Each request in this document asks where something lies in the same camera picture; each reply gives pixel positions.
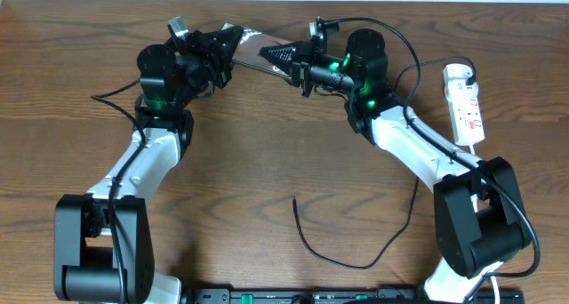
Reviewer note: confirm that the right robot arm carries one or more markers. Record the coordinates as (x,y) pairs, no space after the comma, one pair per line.
(480,219)

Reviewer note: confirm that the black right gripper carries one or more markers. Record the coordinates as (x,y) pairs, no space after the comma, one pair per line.
(300,60)

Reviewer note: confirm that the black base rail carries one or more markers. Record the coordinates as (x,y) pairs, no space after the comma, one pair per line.
(383,295)

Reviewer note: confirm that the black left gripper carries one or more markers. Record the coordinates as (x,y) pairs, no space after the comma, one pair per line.
(212,60)

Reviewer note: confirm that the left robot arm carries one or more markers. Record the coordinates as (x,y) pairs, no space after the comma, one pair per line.
(103,250)

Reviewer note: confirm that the white USB charger adapter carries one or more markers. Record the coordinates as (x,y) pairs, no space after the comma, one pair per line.
(458,82)

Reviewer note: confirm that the white power strip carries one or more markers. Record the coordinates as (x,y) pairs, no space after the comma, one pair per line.
(467,124)

